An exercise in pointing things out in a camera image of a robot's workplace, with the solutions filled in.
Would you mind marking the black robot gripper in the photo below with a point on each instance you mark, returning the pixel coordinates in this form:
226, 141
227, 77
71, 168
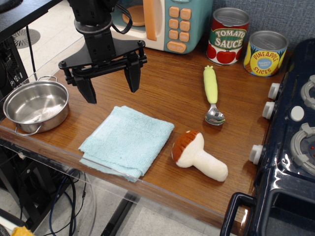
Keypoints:
102, 54

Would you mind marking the light blue towel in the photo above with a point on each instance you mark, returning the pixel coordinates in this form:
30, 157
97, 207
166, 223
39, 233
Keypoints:
126, 143

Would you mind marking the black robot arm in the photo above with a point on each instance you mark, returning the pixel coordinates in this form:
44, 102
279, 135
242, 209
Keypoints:
95, 13

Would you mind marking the stainless steel pot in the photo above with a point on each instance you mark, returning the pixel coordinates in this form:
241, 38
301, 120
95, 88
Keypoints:
37, 107

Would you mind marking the teal toy microwave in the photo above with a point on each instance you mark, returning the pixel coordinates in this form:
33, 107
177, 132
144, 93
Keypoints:
174, 26

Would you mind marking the clear acrylic table guard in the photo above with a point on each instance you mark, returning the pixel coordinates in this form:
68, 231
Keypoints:
185, 190

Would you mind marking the plush mushroom toy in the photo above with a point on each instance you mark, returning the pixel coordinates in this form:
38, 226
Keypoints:
188, 150

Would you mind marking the black desk at left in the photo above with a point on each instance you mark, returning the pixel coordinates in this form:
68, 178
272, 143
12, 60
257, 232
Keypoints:
14, 16

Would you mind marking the tomato sauce can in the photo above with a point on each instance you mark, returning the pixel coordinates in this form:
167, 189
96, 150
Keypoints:
227, 35

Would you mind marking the pineapple slices can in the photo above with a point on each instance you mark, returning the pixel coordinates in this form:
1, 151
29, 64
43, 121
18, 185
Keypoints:
265, 53

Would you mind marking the dark blue toy stove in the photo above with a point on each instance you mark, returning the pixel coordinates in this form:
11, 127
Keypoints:
283, 203

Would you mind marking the spoon with green handle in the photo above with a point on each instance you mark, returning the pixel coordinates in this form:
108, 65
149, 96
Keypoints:
213, 116

